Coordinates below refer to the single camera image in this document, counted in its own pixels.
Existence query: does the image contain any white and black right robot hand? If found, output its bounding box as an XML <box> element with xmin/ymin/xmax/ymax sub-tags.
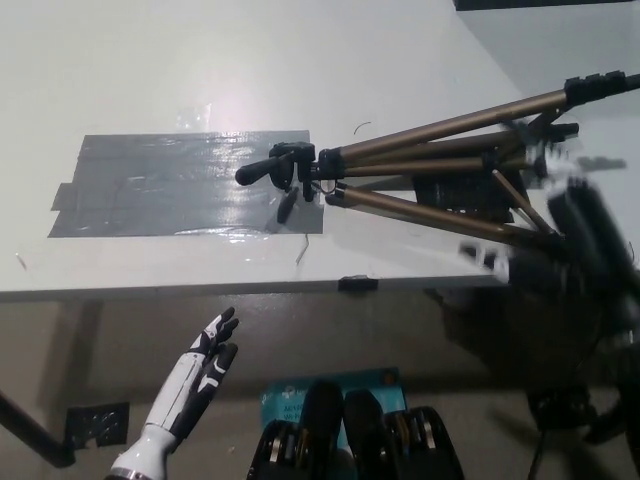
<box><xmin>458</xmin><ymin>144</ymin><xmax>640</xmax><ymax>321</ymax></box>

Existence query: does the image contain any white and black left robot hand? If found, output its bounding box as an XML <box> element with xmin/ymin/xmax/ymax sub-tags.
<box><xmin>110</xmin><ymin>307</ymin><xmax>240</xmax><ymax>476</ymax></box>

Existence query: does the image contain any bronze and black camera tripod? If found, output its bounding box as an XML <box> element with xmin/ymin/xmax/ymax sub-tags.
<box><xmin>234</xmin><ymin>72</ymin><xmax>640</xmax><ymax>242</ymax></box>

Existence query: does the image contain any black tape floor patch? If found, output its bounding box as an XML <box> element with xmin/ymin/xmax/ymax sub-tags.
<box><xmin>65</xmin><ymin>402</ymin><xmax>130</xmax><ymax>448</ymax></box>

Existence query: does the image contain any teal router box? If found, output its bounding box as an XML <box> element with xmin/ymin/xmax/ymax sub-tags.
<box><xmin>259</xmin><ymin>367</ymin><xmax>407</xmax><ymax>451</ymax></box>

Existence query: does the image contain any black tape square patch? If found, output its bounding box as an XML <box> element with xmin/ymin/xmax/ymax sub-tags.
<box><xmin>412</xmin><ymin>169</ymin><xmax>531</xmax><ymax>226</ymax></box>

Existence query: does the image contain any black slanted table leg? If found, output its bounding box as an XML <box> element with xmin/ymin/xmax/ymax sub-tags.
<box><xmin>0</xmin><ymin>389</ymin><xmax>76</xmax><ymax>469</ymax></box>

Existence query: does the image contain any small black tape strip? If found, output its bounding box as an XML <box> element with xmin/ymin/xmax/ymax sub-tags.
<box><xmin>338</xmin><ymin>273</ymin><xmax>380</xmax><ymax>292</ymax></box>

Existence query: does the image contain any clear tape patch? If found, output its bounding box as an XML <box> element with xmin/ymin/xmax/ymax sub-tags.
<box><xmin>174</xmin><ymin>102</ymin><xmax>216</xmax><ymax>132</ymax></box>

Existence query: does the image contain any grey duct tape patch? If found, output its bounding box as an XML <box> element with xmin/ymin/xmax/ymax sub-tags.
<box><xmin>48</xmin><ymin>130</ymin><xmax>327</xmax><ymax>240</ymax></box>

